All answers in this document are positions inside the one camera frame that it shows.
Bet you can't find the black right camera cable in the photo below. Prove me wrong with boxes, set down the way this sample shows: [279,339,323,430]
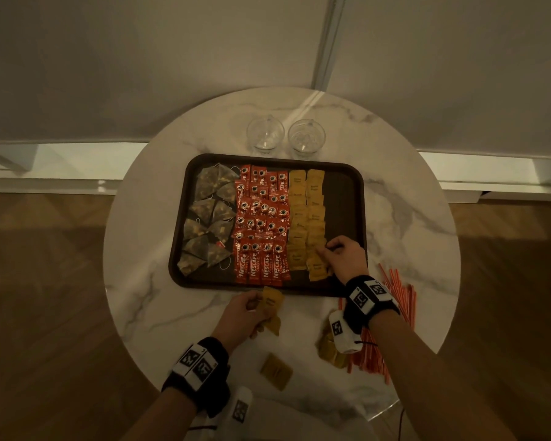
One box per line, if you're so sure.
[360,340,405,441]

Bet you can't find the black right wristband with markers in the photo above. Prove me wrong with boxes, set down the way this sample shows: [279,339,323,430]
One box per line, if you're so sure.
[343,275,401,335]

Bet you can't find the red Nescafe sachets group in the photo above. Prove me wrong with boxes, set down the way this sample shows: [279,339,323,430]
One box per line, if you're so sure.
[231,164,291,288]

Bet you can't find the neat columns of sugar packets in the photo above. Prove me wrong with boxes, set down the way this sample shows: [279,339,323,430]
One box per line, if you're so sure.
[287,168,327,271]

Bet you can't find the round white marble table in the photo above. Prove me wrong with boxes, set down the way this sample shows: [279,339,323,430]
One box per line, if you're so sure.
[0,141,551,203]

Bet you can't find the person's right hand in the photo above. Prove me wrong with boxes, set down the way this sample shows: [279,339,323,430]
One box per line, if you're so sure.
[317,235,370,286]

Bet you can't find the dark brown tray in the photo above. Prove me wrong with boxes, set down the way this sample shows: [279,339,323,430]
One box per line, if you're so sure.
[168,153,367,298]

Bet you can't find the pile of orange stick packets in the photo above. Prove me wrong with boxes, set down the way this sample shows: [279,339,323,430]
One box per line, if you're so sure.
[339,263,416,385]

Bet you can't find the neat cluster of tea bags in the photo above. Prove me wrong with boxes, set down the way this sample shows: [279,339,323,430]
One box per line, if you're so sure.
[178,164,241,277]

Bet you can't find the clear glass cup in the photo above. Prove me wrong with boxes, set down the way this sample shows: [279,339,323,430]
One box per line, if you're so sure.
[288,119,327,157]
[246,115,285,154]

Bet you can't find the person's left hand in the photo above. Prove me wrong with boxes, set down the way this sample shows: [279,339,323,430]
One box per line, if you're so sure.
[211,290,276,354]

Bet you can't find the person's right forearm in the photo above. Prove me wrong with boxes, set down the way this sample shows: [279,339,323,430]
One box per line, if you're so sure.
[369,312,517,441]

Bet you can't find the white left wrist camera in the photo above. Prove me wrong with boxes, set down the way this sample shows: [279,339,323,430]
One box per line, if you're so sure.
[220,385,254,441]

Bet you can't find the black wristband with markers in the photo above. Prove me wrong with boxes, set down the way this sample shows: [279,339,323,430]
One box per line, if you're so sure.
[161,337,231,418]
[343,275,401,335]

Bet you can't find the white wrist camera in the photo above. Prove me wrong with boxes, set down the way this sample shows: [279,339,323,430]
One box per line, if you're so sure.
[220,385,254,441]
[328,309,364,354]

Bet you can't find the pile of yellow sachets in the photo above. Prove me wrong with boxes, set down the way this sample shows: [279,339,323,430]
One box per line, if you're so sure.
[315,325,350,369]

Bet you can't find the black left wristband with markers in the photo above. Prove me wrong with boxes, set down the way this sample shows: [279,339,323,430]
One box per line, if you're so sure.
[161,337,231,418]

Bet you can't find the perforated metal wall rail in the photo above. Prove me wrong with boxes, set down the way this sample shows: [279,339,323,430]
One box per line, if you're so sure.
[311,0,350,92]

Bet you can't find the person's white trousers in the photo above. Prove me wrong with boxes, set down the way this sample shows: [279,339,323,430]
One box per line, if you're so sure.
[183,399,377,441]

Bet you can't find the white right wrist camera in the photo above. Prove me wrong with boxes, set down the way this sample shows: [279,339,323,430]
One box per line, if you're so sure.
[328,309,364,354]

